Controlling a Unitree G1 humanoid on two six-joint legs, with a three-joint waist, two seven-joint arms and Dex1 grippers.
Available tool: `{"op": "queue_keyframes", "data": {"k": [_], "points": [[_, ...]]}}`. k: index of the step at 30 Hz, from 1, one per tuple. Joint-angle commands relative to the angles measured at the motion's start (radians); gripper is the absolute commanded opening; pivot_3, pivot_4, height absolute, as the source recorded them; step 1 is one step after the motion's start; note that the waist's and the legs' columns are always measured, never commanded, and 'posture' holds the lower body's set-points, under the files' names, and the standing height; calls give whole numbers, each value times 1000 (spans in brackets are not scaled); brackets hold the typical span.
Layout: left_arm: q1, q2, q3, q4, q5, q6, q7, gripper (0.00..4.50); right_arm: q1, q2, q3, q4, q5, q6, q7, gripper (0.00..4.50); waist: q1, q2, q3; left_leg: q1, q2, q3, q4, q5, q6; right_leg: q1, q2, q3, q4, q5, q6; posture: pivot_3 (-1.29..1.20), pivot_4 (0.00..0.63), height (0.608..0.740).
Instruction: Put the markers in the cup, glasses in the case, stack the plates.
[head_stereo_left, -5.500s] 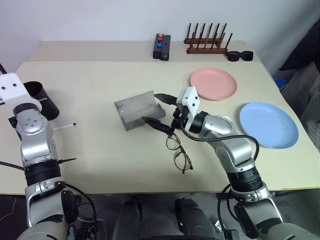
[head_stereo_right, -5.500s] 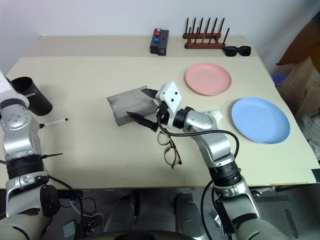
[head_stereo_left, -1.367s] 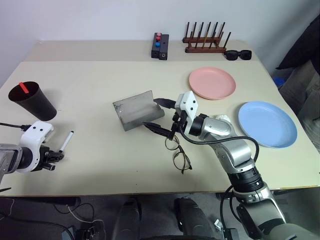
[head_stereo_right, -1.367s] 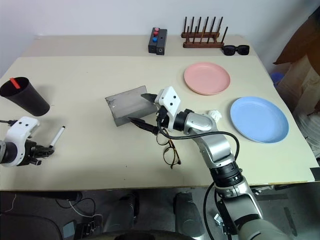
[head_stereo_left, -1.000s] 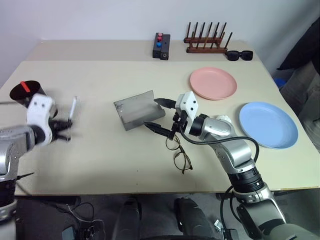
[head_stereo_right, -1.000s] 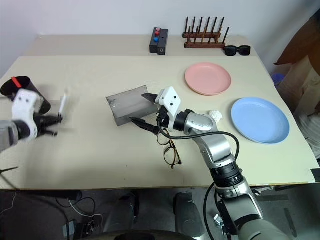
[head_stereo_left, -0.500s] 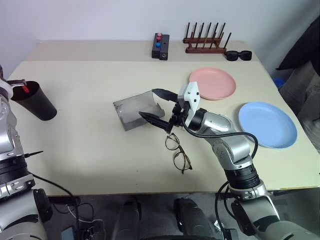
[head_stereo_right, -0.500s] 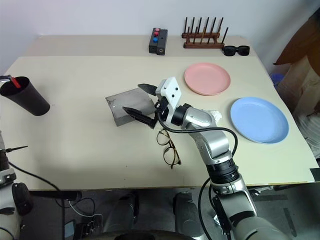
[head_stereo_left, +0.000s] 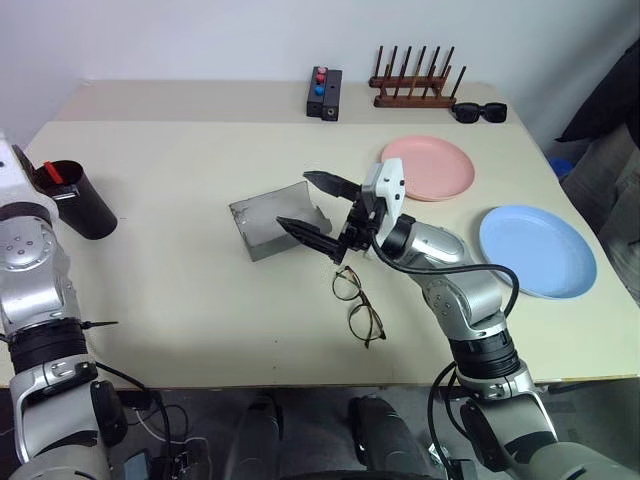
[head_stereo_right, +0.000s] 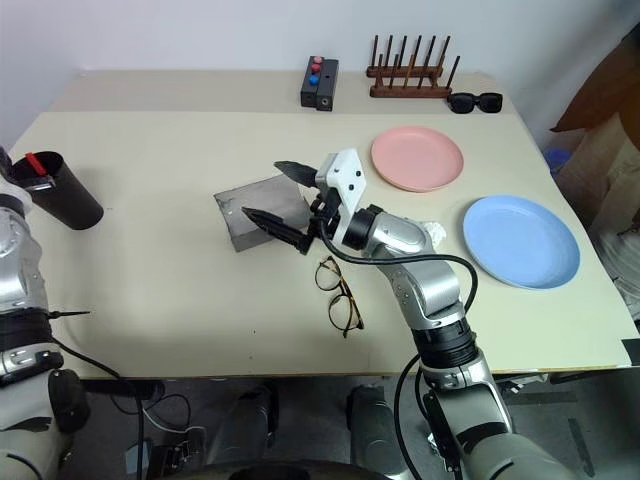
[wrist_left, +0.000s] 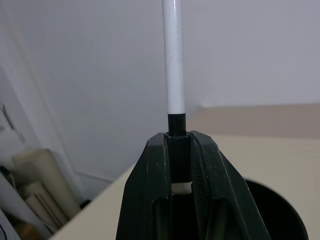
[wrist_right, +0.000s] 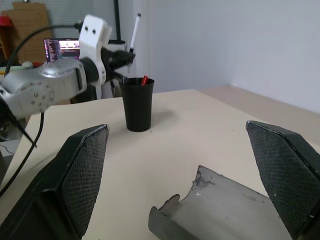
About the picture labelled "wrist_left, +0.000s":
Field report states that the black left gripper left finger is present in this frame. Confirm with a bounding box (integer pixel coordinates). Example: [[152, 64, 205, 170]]
[[115, 132, 173, 240]]

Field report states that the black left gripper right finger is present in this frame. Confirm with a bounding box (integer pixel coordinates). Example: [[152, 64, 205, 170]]
[[190, 130, 272, 240]]

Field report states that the white marker with black cap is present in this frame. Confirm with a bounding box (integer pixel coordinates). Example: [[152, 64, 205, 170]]
[[161, 0, 193, 195]]

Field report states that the black cup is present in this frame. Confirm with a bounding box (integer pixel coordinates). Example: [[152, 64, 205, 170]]
[[243, 178, 309, 240]]

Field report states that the cream rolled sheets pile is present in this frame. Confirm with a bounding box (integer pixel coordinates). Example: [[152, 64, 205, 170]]
[[0, 147, 82, 240]]

